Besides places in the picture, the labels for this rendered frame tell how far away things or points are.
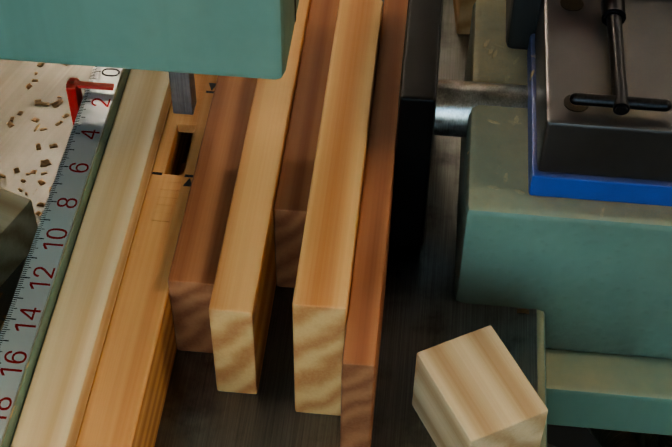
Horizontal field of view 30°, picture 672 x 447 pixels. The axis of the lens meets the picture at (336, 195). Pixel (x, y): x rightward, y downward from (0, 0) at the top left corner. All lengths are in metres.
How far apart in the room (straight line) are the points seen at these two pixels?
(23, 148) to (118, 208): 0.26
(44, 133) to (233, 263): 0.31
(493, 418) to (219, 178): 0.16
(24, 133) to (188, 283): 0.30
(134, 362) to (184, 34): 0.13
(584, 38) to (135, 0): 0.18
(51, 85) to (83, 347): 0.35
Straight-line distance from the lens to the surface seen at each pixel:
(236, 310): 0.48
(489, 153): 0.53
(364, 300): 0.47
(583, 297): 0.55
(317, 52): 0.59
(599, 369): 0.58
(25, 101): 0.80
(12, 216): 0.69
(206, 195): 0.53
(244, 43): 0.48
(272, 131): 0.54
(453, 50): 0.67
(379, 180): 0.51
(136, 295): 0.50
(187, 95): 0.55
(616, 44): 0.52
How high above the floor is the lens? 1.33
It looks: 47 degrees down
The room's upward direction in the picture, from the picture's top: 1 degrees clockwise
